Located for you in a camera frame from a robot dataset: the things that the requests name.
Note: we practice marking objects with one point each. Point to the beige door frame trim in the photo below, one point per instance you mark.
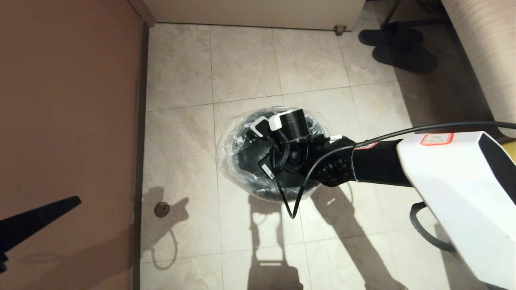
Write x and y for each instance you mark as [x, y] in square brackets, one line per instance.
[143, 12]

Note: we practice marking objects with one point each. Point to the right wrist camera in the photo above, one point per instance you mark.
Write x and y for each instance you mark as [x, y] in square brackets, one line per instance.
[292, 123]

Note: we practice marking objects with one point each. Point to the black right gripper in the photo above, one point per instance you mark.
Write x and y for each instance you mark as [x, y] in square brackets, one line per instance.
[290, 155]

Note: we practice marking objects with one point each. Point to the small metal cabinet foot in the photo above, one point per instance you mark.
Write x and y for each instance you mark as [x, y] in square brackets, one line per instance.
[340, 30]

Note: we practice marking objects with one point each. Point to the white cabinet panel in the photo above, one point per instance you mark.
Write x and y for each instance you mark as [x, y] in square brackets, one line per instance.
[250, 14]

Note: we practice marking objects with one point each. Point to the beige striped bench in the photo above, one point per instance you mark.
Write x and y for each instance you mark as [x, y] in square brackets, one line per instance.
[483, 48]

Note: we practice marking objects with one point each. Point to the grey round trash bin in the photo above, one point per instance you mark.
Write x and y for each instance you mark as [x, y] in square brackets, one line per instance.
[282, 195]

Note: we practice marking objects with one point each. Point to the clear plastic trash bag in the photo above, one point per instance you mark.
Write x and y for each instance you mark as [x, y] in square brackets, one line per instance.
[227, 149]

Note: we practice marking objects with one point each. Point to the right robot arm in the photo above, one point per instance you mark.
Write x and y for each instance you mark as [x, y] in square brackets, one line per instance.
[443, 173]

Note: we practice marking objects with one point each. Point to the round metal floor fitting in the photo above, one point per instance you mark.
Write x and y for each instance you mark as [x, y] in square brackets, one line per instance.
[162, 210]

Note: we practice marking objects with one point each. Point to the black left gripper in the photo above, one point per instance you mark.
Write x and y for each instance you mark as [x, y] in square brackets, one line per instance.
[2, 262]

